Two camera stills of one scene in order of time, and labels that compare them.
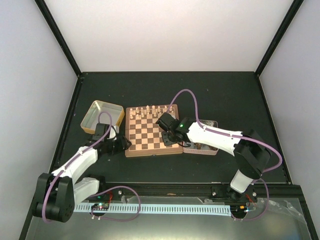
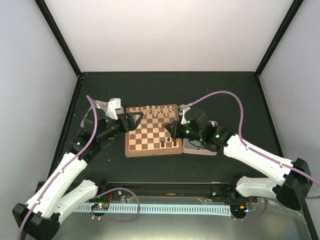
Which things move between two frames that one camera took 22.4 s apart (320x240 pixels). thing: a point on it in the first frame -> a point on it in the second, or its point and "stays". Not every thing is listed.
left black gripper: x=122 y=144 -> x=132 y=126
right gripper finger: x=166 y=139 -> x=171 y=127
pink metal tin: x=202 y=148 stays
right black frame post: x=294 y=8 stays
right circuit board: x=239 y=209 stays
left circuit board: x=100 y=206 stays
